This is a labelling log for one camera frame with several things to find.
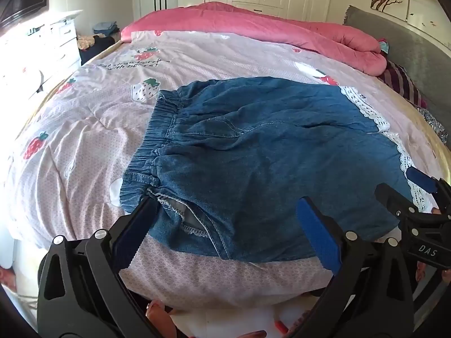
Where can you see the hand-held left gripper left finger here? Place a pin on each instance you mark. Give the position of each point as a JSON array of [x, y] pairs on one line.
[[129, 234]]

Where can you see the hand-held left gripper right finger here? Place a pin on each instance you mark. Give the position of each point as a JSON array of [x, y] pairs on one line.
[[317, 234]]

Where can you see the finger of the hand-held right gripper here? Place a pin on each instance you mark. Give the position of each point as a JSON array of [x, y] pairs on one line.
[[393, 197], [421, 180]]

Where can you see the denim pants with lace trim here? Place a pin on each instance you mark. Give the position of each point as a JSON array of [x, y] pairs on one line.
[[264, 148]]

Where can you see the person's right hand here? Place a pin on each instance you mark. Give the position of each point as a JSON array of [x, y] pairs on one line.
[[422, 273]]

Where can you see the floral cloth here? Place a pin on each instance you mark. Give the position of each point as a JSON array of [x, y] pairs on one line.
[[435, 123]]

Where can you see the striped cloth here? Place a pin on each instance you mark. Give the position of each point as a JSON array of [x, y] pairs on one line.
[[401, 81]]

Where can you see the strawberry print quilt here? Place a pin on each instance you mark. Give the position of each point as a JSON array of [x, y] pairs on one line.
[[88, 141]]

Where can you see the grey headboard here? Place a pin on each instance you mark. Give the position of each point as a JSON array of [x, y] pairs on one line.
[[415, 49]]

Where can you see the dark clothes pile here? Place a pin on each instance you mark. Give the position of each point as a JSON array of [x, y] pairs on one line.
[[90, 49]]

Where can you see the white dresser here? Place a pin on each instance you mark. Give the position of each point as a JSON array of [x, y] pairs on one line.
[[60, 42]]

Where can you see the folded blue clothes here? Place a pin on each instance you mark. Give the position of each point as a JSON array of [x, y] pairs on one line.
[[105, 29]]

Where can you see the pink blanket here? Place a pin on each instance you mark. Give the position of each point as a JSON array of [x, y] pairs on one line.
[[246, 24]]

